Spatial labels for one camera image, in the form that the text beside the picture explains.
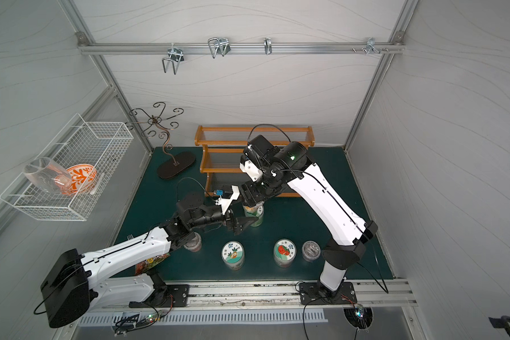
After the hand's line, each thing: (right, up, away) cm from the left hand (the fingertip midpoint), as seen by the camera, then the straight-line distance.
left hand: (253, 207), depth 66 cm
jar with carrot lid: (-8, -19, +9) cm, 22 cm away
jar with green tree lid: (0, -6, +21) cm, 22 cm away
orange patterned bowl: (-55, +10, +1) cm, 56 cm away
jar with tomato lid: (+11, -18, +9) cm, 23 cm away
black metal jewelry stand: (-39, +16, +45) cm, 62 cm away
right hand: (-1, +4, -2) cm, 4 cm away
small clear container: (+21, -19, +12) cm, 31 cm away
